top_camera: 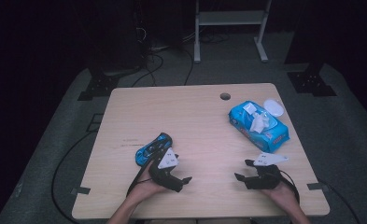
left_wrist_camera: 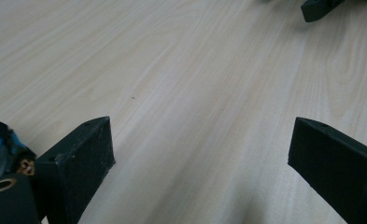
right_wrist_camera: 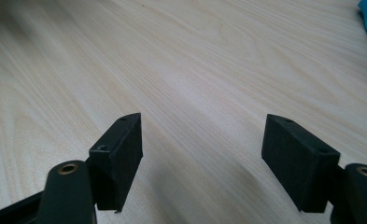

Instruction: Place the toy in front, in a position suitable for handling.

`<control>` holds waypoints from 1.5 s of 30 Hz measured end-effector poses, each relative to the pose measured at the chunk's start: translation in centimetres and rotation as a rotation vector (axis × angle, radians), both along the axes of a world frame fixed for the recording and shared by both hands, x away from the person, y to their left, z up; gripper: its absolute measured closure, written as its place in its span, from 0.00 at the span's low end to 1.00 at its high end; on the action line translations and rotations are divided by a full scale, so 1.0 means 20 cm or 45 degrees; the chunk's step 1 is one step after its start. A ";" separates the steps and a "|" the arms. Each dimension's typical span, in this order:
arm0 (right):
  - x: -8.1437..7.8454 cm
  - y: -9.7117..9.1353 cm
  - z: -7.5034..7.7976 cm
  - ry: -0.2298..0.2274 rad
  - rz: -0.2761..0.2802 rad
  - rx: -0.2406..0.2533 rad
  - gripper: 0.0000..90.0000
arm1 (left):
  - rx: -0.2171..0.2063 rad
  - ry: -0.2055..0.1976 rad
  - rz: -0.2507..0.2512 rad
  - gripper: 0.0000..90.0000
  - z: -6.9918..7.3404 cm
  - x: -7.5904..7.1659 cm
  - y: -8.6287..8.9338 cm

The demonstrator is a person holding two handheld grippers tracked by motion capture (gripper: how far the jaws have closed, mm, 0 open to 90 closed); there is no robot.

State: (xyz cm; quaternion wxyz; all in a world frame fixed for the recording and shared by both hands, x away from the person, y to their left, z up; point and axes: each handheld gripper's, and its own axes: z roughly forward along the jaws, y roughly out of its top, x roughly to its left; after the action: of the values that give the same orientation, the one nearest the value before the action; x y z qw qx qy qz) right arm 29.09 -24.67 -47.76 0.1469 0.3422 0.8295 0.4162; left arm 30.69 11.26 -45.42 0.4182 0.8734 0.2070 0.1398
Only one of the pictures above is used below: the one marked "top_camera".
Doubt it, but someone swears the person's right hand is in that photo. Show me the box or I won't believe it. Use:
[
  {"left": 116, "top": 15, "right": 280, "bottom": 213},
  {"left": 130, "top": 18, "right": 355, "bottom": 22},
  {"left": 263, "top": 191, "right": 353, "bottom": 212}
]
[{"left": 261, "top": 181, "right": 297, "bottom": 208}]

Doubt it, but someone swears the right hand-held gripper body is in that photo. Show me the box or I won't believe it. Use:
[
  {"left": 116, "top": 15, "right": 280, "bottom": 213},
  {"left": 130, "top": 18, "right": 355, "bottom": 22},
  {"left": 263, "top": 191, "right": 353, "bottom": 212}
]
[{"left": 245, "top": 152, "right": 289, "bottom": 190}]

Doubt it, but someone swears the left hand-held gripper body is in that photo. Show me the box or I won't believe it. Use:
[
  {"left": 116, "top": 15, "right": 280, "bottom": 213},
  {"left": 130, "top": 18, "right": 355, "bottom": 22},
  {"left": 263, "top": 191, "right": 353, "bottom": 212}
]
[{"left": 148, "top": 147, "right": 186, "bottom": 193}]

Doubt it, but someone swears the blue wet wipe pack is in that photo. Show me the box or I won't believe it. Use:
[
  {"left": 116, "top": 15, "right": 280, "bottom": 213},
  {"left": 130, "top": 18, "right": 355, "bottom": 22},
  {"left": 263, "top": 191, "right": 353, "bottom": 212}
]
[{"left": 228, "top": 98, "right": 290, "bottom": 154}]

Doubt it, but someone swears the dark tape strip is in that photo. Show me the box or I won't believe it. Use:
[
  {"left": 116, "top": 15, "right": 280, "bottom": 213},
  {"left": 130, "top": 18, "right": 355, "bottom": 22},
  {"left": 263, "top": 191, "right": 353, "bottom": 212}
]
[
  {"left": 70, "top": 186, "right": 92, "bottom": 196},
  {"left": 306, "top": 182, "right": 329, "bottom": 191}
]

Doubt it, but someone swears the white metal stand frame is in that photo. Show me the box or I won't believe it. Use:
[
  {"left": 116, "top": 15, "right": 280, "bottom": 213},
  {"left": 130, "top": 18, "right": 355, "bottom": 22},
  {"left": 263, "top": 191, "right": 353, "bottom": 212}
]
[{"left": 193, "top": 0, "right": 273, "bottom": 64}]

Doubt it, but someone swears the black stand base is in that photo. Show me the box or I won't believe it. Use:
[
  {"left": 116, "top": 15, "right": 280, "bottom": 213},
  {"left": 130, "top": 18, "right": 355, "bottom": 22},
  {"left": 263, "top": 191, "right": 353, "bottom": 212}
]
[
  {"left": 78, "top": 74, "right": 120, "bottom": 102},
  {"left": 287, "top": 70, "right": 338, "bottom": 97}
]

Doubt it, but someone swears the black floor tape outline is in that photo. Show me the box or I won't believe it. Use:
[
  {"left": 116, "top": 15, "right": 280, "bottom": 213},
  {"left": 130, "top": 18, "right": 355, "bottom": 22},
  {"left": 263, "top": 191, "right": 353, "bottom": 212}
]
[{"left": 86, "top": 113, "right": 105, "bottom": 133}]

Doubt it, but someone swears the person's left hand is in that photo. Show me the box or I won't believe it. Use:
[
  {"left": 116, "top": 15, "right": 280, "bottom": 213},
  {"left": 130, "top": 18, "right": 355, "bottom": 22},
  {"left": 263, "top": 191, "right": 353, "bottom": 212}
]
[{"left": 131, "top": 169, "right": 173, "bottom": 203}]

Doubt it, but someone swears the blue and black toy car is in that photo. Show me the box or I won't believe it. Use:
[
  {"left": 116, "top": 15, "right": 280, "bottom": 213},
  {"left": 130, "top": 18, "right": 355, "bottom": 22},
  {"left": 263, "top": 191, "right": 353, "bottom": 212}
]
[{"left": 134, "top": 133, "right": 174, "bottom": 167}]

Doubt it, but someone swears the black floor cable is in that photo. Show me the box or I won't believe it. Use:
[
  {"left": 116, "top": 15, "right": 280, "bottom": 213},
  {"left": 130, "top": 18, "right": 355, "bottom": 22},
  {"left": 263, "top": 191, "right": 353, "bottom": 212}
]
[
  {"left": 50, "top": 130, "right": 95, "bottom": 224},
  {"left": 131, "top": 52, "right": 165, "bottom": 88},
  {"left": 318, "top": 179, "right": 361, "bottom": 224},
  {"left": 184, "top": 48, "right": 195, "bottom": 87}
]

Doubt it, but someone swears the right hand-held gripper cable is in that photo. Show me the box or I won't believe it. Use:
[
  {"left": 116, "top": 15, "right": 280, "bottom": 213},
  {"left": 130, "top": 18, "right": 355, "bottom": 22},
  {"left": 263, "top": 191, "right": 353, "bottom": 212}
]
[{"left": 277, "top": 169, "right": 301, "bottom": 203}]

